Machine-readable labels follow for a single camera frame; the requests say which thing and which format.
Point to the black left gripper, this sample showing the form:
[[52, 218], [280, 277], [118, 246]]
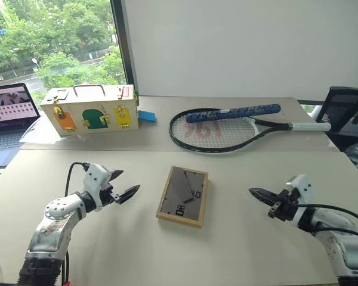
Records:
[[109, 195]]

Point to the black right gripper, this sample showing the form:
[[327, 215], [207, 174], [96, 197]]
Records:
[[286, 205]]

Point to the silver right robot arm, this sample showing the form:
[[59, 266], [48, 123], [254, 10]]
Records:
[[337, 235]]

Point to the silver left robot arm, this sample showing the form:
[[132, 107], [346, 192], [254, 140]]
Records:
[[55, 226]]

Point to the wooden framed square clock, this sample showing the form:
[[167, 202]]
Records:
[[183, 198]]

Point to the small blue block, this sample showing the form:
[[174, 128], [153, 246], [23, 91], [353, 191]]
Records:
[[147, 116]]

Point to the wooden lock box toy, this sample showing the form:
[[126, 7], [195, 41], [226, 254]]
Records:
[[89, 111]]

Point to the black tennis racket white grip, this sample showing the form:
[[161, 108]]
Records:
[[214, 131]]

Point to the blue patterned folded umbrella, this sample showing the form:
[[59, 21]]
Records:
[[232, 113]]

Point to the black office chair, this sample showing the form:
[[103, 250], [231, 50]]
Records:
[[346, 116]]

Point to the grey laptop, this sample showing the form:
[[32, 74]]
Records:
[[6, 119]]

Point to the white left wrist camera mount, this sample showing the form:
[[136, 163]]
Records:
[[96, 178]]

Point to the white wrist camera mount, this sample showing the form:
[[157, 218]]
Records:
[[302, 190], [96, 178]]

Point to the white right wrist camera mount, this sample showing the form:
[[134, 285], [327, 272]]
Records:
[[302, 190]]

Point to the dark window frame post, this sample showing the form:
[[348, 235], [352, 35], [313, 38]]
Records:
[[123, 44]]

